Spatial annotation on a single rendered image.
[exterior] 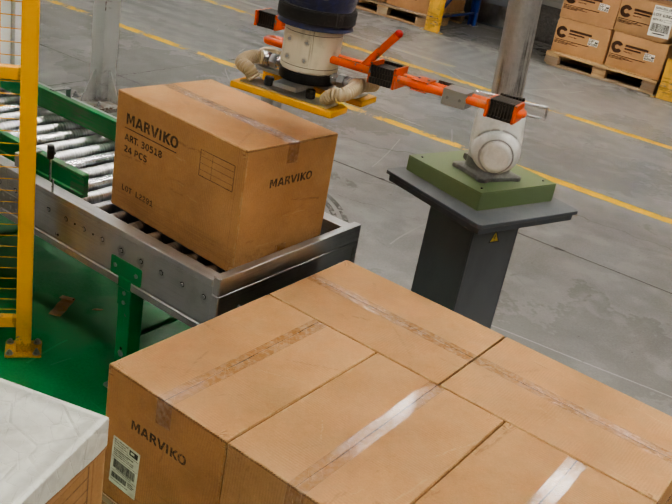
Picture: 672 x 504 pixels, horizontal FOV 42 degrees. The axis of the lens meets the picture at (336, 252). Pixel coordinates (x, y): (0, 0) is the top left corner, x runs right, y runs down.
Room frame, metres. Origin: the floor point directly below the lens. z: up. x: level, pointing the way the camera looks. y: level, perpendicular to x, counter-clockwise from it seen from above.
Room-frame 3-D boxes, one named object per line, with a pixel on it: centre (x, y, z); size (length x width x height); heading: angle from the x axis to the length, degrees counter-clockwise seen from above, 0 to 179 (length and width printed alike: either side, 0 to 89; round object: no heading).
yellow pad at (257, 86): (2.46, 0.22, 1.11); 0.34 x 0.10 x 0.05; 66
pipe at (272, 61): (2.55, 0.18, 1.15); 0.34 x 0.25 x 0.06; 66
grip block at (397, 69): (2.45, -0.05, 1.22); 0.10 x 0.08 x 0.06; 156
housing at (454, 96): (2.36, -0.25, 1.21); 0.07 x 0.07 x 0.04; 66
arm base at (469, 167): (3.00, -0.46, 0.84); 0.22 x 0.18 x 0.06; 32
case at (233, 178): (2.70, 0.42, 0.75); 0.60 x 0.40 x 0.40; 54
